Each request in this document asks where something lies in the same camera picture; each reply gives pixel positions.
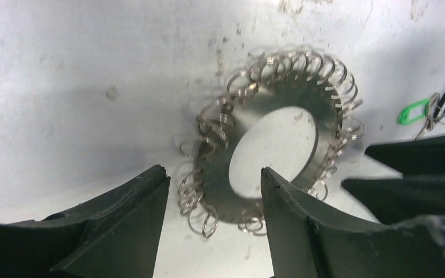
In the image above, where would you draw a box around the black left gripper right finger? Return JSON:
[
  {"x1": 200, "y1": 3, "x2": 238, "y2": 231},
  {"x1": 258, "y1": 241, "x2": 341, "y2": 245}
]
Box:
[{"x1": 261, "y1": 167, "x2": 445, "y2": 277}]

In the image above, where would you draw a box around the metal disc with keyrings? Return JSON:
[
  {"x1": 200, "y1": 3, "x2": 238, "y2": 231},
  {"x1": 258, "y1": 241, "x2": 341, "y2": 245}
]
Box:
[{"x1": 177, "y1": 46, "x2": 365, "y2": 239}]

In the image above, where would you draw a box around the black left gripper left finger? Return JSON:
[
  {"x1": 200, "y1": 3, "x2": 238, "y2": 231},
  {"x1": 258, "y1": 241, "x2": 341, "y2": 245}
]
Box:
[{"x1": 0, "y1": 165, "x2": 170, "y2": 277}]

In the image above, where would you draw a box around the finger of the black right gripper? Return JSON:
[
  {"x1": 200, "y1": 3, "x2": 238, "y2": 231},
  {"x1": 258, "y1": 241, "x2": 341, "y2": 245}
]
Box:
[
  {"x1": 365, "y1": 135, "x2": 445, "y2": 175},
  {"x1": 341, "y1": 176, "x2": 445, "y2": 225}
]

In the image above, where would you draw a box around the green key tag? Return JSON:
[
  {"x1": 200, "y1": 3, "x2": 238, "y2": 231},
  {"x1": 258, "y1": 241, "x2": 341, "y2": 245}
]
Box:
[{"x1": 397, "y1": 98, "x2": 429, "y2": 126}]

